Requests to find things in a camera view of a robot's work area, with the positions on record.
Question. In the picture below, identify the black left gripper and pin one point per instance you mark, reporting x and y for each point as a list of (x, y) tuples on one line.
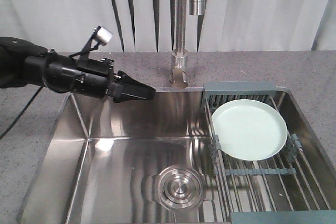
[(91, 78)]

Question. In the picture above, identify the sink drain strainer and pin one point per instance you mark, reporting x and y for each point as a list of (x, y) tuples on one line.
[(179, 187)]

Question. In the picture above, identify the stainless steel faucet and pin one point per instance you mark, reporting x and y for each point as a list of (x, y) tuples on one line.
[(178, 77)]

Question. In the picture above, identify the white pleated curtain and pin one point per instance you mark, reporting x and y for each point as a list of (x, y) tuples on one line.
[(149, 25)]

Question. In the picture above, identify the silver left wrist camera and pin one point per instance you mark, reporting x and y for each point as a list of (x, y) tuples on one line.
[(102, 36)]

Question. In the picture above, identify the mint green round plate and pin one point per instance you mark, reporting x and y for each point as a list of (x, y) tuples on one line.
[(249, 130)]

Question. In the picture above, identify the stainless steel sink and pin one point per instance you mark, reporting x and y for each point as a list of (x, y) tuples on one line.
[(104, 157)]

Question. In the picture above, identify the teal roll-up drying rack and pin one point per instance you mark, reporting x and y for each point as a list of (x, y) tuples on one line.
[(297, 185)]

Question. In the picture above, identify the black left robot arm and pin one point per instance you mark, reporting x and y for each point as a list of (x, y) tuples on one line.
[(23, 62)]

